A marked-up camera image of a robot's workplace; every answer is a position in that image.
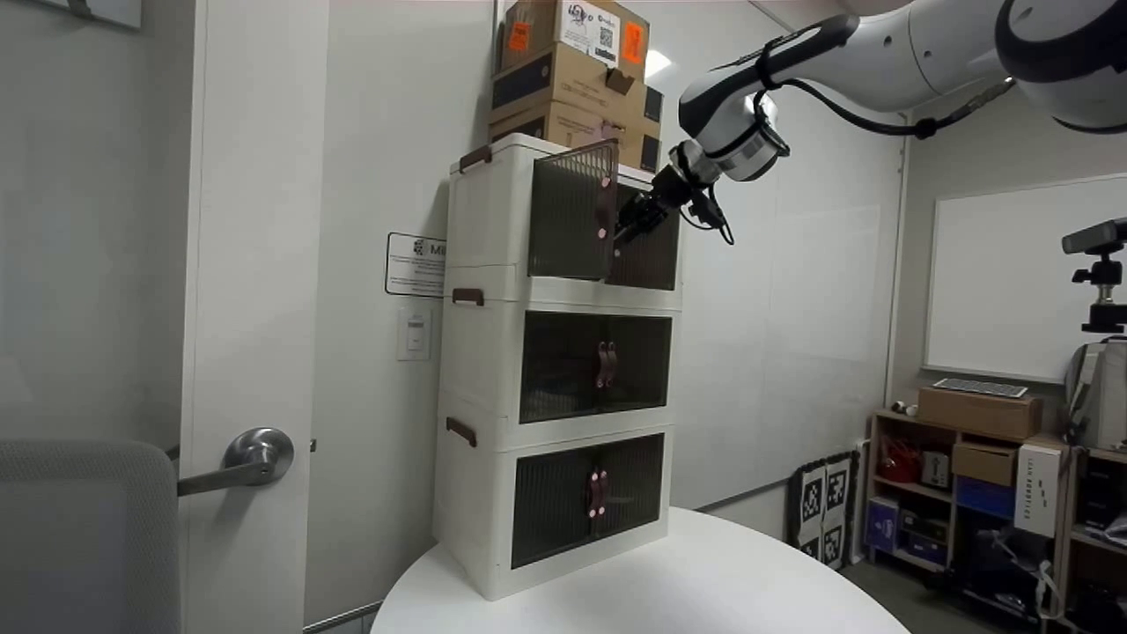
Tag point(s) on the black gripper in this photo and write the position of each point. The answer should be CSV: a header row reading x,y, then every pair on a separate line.
x,y
672,195

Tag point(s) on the smoked cabinet door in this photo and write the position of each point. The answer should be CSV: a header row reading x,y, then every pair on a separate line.
x,y
576,212
648,262

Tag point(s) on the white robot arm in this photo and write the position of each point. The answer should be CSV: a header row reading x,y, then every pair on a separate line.
x,y
907,70

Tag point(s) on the white stacked storage cabinet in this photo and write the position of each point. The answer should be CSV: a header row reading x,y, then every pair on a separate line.
x,y
559,395

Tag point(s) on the large brown cardboard box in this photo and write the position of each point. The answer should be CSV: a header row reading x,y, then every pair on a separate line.
x,y
576,101

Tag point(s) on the small cardboard box orange stickers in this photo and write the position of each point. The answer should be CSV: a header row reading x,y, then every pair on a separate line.
x,y
599,29

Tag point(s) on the black white calibration board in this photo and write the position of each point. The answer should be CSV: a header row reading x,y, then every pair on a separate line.
x,y
819,515

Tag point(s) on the cardboard box on shelf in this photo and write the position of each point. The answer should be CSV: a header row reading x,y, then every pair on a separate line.
x,y
982,414

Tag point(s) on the white door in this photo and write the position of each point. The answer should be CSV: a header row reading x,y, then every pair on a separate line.
x,y
250,252

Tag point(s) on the wooden storage shelf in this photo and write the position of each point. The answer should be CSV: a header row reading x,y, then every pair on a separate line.
x,y
942,505

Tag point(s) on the white box on shelf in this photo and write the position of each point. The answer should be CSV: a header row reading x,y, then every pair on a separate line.
x,y
1037,482

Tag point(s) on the grey office chair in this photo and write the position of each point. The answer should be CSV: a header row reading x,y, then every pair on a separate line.
x,y
86,535

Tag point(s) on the white wall whiteboard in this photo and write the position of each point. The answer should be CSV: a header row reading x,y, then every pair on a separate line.
x,y
1003,296

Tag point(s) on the silver lever door handle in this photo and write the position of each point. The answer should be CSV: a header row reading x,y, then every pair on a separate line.
x,y
255,460

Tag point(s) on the black camera on tripod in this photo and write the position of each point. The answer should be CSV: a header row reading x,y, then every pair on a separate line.
x,y
1104,276

